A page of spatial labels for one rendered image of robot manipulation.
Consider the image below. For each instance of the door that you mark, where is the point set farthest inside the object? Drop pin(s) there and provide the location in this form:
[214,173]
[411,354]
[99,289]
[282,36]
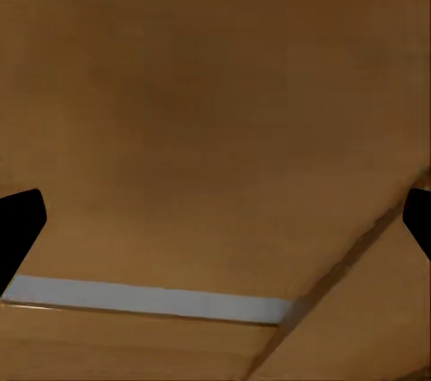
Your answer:
[224,183]

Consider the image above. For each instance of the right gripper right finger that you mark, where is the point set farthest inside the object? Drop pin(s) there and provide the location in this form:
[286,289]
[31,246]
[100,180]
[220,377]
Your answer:
[417,217]

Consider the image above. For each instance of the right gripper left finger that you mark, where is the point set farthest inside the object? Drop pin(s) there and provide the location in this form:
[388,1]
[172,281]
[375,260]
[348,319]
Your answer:
[22,217]

